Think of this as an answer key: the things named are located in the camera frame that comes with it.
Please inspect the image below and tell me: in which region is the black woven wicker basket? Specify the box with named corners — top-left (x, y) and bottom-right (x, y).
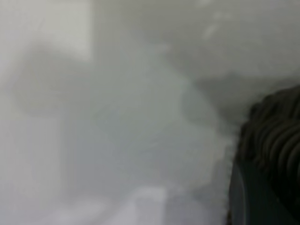
top-left (235, 85), bottom-right (300, 225)

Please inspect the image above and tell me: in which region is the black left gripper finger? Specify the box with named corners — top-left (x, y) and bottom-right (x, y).
top-left (227, 161), bottom-right (285, 225)

